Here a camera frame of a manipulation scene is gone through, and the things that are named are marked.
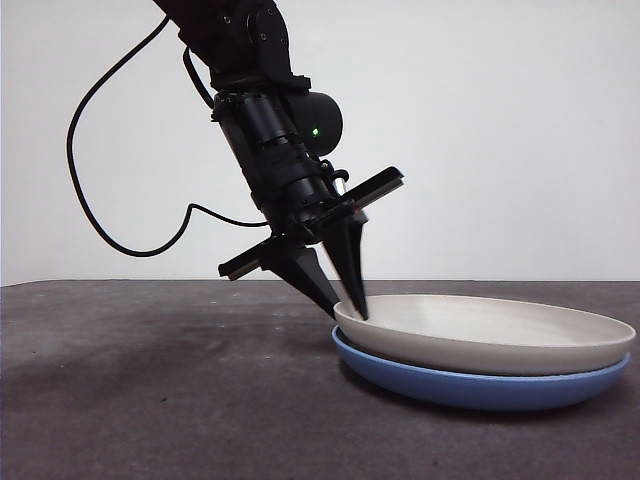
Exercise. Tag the white round plate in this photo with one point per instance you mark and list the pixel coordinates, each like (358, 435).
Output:
(475, 330)

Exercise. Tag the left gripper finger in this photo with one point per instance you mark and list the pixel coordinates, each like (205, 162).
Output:
(302, 272)
(350, 260)

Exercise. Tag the blue round plate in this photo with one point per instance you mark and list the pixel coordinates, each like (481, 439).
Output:
(475, 392)

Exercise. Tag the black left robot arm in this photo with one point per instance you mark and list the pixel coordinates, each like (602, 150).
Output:
(250, 55)

